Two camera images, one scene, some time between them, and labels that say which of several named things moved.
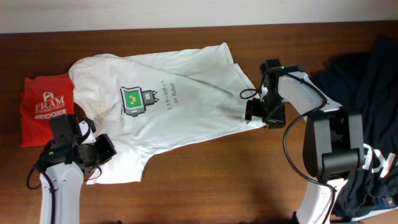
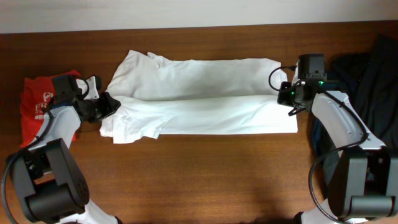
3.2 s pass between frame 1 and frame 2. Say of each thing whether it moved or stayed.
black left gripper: moved
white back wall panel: stayed
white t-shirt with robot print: moved
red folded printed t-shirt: stayed
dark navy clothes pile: stayed
